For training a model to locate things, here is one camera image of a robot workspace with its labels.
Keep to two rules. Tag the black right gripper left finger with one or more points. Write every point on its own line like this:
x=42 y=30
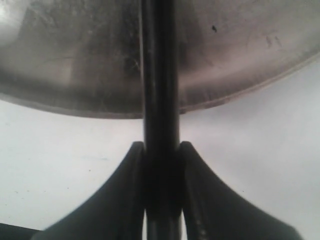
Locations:
x=114 y=212

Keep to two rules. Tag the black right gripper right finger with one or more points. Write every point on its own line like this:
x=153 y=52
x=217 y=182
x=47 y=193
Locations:
x=213 y=211

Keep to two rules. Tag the round steel plate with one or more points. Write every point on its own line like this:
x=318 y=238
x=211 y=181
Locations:
x=82 y=57

